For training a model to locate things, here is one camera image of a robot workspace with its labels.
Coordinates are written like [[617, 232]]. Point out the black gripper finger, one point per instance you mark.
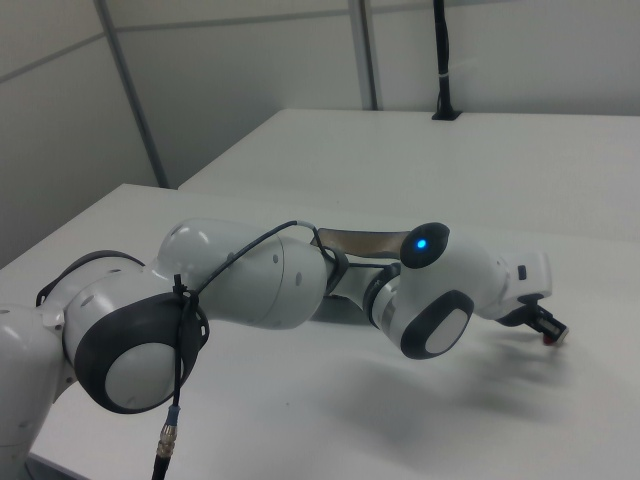
[[551, 325], [527, 312]]

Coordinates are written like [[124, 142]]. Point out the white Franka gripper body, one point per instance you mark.
[[525, 285]]

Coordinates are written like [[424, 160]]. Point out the red strawberry with green top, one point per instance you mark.
[[549, 340]]

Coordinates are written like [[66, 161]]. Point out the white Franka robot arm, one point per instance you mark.
[[240, 280]]

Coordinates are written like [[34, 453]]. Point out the square brown ceramic plate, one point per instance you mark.
[[365, 242]]

